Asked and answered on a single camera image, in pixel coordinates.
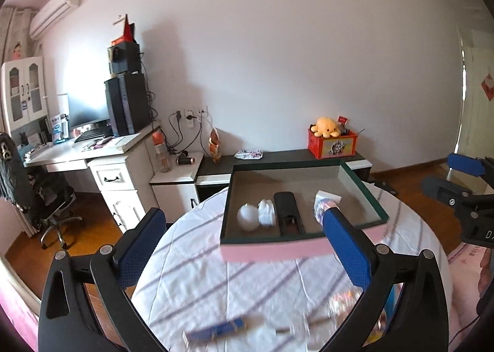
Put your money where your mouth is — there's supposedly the black remote control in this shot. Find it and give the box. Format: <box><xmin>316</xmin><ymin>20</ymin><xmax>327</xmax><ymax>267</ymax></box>
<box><xmin>274</xmin><ymin>191</ymin><xmax>306</xmax><ymax>236</ymax></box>

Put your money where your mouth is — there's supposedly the blue rectangular box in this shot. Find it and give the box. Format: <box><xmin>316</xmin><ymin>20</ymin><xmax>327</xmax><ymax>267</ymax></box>
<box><xmin>182</xmin><ymin>317</ymin><xmax>247</xmax><ymax>346</ymax></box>

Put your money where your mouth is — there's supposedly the white round figurine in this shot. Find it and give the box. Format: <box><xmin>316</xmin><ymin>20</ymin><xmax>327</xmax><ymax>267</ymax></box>
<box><xmin>237</xmin><ymin>204</ymin><xmax>260</xmax><ymax>232</ymax></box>

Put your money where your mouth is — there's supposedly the clear glass jar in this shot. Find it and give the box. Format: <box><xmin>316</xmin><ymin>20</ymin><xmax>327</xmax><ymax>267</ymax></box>
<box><xmin>327</xmin><ymin>287</ymin><xmax>362</xmax><ymax>332</ymax></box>

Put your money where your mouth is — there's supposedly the person right hand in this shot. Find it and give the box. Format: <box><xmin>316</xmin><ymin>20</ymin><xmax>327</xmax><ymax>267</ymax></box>
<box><xmin>478</xmin><ymin>248</ymin><xmax>492</xmax><ymax>297</ymax></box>

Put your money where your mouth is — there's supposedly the red door ornament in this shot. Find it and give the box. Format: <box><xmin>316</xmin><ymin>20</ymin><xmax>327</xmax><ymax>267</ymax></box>
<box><xmin>481</xmin><ymin>74</ymin><xmax>494</xmax><ymax>101</ymax></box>

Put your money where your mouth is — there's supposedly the red toy crate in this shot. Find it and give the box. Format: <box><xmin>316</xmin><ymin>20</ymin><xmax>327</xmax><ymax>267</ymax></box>
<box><xmin>307</xmin><ymin>130</ymin><xmax>358</xmax><ymax>160</ymax></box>

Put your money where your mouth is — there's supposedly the black office chair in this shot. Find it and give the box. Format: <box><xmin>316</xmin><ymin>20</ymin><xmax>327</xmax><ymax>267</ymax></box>
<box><xmin>1</xmin><ymin>133</ymin><xmax>82</xmax><ymax>250</ymax></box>

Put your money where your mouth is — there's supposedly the striped white tablecloth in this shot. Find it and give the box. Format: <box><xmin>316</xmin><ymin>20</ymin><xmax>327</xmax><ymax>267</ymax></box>
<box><xmin>131</xmin><ymin>181</ymin><xmax>453</xmax><ymax>352</ymax></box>

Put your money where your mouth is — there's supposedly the yellow octopus plush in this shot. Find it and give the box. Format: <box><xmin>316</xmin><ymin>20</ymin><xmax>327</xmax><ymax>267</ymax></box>
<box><xmin>310</xmin><ymin>117</ymin><xmax>341</xmax><ymax>139</ymax></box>

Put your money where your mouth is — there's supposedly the white desk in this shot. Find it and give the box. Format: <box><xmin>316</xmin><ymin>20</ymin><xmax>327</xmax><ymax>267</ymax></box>
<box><xmin>24</xmin><ymin>121</ymin><xmax>161</xmax><ymax>232</ymax></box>

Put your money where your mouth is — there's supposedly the white nightstand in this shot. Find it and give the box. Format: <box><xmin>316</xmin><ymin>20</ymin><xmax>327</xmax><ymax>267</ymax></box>
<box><xmin>150</xmin><ymin>152</ymin><xmax>203</xmax><ymax>223</ymax></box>

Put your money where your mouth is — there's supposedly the pink open storage box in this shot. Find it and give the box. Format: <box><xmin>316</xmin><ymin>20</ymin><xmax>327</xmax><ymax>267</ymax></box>
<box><xmin>220</xmin><ymin>162</ymin><xmax>388</xmax><ymax>262</ymax></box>

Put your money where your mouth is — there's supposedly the black keyboard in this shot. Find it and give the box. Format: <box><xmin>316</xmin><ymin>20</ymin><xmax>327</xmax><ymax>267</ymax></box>
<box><xmin>74</xmin><ymin>126</ymin><xmax>113</xmax><ymax>143</ymax></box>

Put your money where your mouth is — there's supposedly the orange cap water bottle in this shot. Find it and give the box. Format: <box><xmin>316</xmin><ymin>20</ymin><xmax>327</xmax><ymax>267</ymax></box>
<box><xmin>152</xmin><ymin>130</ymin><xmax>172</xmax><ymax>172</ymax></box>

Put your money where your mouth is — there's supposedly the crumpled wrapper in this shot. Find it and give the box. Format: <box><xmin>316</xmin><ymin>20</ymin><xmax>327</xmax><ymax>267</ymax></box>
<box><xmin>234</xmin><ymin>150</ymin><xmax>264</xmax><ymax>161</ymax></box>

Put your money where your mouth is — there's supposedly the low black white cabinet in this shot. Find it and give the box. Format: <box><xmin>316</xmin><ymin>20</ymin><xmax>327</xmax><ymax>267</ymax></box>
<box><xmin>195</xmin><ymin>149</ymin><xmax>373</xmax><ymax>202</ymax></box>

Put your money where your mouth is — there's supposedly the computer monitor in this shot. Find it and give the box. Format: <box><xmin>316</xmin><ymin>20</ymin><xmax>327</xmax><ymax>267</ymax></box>
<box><xmin>68</xmin><ymin>91</ymin><xmax>109</xmax><ymax>129</ymax></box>

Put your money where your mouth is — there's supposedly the snack bag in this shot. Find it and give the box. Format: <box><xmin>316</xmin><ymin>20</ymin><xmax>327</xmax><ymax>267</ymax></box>
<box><xmin>208</xmin><ymin>128</ymin><xmax>222</xmax><ymax>163</ymax></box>

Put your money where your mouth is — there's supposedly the black computer tower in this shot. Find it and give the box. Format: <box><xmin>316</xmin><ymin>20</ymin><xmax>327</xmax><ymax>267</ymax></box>
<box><xmin>105</xmin><ymin>73</ymin><xmax>152</xmax><ymax>137</ymax></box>

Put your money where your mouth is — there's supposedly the white glass door cabinet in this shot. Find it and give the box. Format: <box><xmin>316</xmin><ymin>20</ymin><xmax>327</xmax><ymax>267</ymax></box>
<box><xmin>1</xmin><ymin>57</ymin><xmax>48</xmax><ymax>134</ymax></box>

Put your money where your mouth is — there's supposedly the black speaker box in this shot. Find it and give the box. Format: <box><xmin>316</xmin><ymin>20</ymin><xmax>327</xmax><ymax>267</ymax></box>
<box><xmin>107</xmin><ymin>42</ymin><xmax>141</xmax><ymax>76</ymax></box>

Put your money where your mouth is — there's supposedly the doll figure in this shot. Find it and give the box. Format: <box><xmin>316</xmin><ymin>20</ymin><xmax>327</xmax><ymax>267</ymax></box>
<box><xmin>11</xmin><ymin>43</ymin><xmax>23</xmax><ymax>60</ymax></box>

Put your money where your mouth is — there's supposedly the white air conditioner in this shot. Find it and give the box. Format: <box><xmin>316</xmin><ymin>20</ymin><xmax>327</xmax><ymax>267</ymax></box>
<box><xmin>29</xmin><ymin>0</ymin><xmax>81</xmax><ymax>40</ymax></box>

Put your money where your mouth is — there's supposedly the small black camera lens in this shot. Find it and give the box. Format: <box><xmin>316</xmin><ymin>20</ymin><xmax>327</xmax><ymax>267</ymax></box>
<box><xmin>176</xmin><ymin>156</ymin><xmax>196</xmax><ymax>166</ymax></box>

